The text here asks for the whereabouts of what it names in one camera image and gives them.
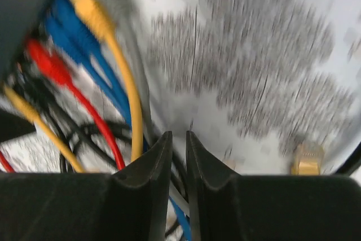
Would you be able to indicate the black network switch box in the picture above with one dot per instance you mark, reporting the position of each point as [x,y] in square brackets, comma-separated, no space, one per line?
[18,20]

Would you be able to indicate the floral table mat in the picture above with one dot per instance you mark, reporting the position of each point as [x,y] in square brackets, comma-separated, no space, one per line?
[253,79]

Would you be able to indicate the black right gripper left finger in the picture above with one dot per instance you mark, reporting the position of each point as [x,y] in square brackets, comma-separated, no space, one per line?
[128,205]

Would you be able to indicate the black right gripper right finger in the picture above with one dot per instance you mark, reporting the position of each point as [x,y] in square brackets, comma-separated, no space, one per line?
[227,206]

